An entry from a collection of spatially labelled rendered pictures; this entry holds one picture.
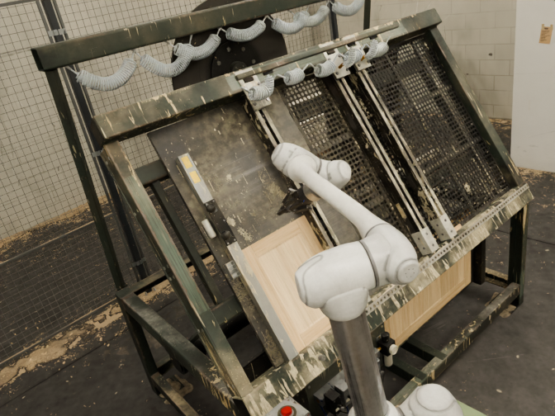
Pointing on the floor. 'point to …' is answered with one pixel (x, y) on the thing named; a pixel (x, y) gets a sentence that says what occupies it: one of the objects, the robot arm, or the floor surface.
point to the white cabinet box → (534, 86)
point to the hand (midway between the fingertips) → (283, 210)
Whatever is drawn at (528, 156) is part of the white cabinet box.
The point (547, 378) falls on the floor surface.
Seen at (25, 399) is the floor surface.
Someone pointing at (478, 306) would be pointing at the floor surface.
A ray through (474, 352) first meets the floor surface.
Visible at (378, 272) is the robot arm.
